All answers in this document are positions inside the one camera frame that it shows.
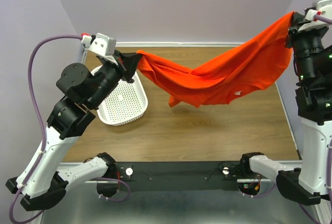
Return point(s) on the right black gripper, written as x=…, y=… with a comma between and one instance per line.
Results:
x=293, y=33

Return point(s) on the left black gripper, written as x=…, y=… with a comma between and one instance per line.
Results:
x=127, y=65

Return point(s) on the orange t shirt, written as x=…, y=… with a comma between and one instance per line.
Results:
x=255, y=65

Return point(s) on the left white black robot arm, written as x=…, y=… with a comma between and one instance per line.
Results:
x=88, y=91

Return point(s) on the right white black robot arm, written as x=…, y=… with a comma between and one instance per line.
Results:
x=311, y=182

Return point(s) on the white perforated plastic basket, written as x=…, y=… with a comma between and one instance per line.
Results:
x=127, y=102

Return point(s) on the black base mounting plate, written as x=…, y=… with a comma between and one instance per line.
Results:
x=184, y=176

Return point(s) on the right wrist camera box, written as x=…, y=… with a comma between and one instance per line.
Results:
x=318, y=16

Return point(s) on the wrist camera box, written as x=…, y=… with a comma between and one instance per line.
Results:
x=99, y=44
x=318, y=16

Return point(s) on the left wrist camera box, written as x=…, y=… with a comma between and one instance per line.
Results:
x=99, y=44

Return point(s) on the aluminium frame rail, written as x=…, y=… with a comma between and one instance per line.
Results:
x=44, y=185

